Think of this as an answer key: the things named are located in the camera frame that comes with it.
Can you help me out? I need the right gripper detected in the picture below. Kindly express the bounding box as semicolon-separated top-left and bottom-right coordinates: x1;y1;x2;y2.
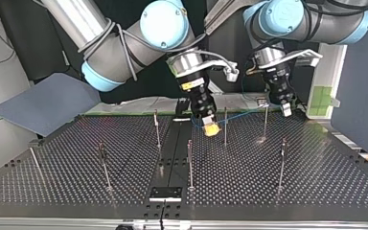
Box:
175;68;221;138

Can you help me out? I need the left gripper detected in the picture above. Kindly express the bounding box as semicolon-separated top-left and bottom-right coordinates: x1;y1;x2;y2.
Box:
262;62;298;118

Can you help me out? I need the blue cable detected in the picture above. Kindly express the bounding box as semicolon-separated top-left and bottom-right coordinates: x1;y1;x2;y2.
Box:
191;70;271;130

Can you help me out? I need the connector holder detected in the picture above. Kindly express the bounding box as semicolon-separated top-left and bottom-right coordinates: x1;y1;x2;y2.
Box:
173;98;192;123

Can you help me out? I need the grey board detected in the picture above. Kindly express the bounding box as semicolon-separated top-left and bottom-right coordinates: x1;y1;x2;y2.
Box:
0;72;102;138

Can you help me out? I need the black panel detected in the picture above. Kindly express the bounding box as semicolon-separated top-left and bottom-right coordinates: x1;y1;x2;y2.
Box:
0;0;320;104

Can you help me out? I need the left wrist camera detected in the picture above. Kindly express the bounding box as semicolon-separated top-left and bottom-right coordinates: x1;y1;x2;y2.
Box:
257;48;324;71

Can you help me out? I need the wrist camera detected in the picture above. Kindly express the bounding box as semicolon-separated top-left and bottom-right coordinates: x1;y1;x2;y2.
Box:
167;57;241;83
257;48;324;71

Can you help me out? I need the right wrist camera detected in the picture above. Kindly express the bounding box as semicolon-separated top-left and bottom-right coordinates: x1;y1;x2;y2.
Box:
167;57;241;83

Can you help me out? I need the black cable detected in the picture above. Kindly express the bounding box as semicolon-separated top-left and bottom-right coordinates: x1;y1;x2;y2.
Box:
301;0;368;44
77;18;207;82
158;198;168;230

